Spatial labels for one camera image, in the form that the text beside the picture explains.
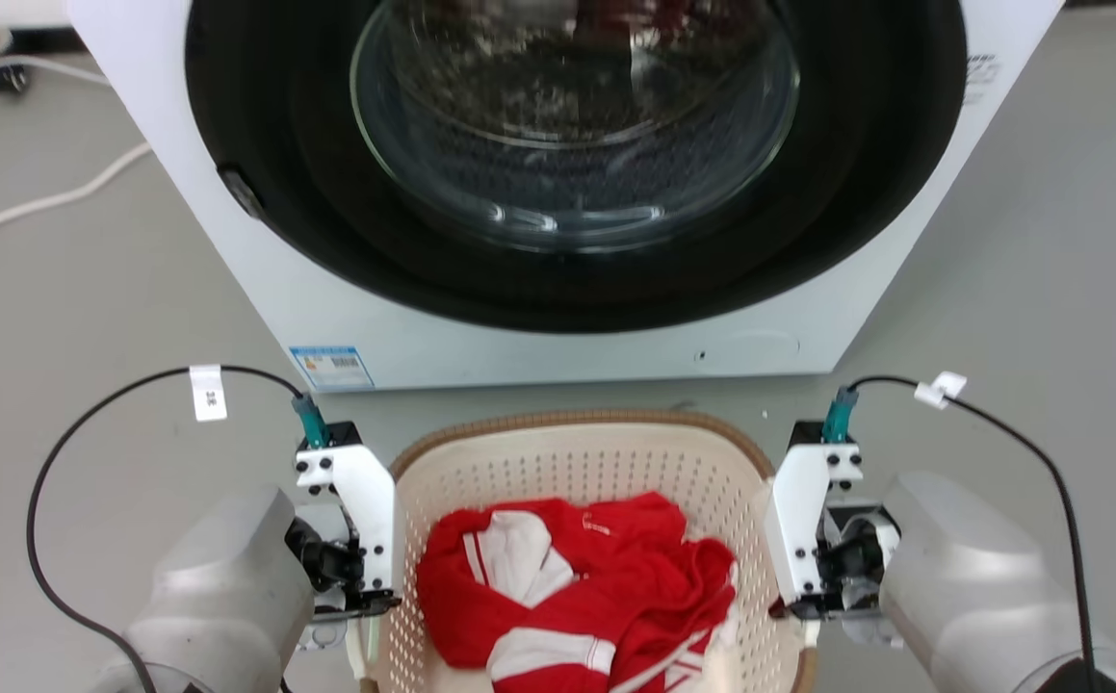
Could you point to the black plug adapter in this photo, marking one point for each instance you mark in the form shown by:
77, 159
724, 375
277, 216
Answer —
5, 78

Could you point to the blue white energy label sticker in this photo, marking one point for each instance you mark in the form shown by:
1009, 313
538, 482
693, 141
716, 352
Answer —
331, 367

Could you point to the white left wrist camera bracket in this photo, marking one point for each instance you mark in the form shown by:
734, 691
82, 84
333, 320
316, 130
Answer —
365, 491

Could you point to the cream plastic laundry basket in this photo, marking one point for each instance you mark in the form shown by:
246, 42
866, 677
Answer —
577, 462

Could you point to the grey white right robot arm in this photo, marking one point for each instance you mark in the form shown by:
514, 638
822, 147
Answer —
972, 577

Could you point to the red and white garment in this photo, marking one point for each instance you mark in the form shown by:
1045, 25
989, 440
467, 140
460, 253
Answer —
639, 568

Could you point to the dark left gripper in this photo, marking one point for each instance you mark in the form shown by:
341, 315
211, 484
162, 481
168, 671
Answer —
331, 568

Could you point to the white front-load washing machine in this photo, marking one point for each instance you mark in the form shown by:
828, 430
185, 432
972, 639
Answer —
538, 358

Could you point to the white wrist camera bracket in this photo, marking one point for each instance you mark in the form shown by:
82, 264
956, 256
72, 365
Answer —
365, 491
798, 500

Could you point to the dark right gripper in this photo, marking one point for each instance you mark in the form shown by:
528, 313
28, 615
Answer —
842, 568

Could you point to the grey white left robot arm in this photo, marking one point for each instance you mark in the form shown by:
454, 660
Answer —
220, 597

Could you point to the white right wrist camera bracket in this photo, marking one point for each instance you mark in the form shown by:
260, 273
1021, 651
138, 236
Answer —
798, 500

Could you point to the black round glass washer door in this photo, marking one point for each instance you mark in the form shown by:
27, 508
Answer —
326, 241

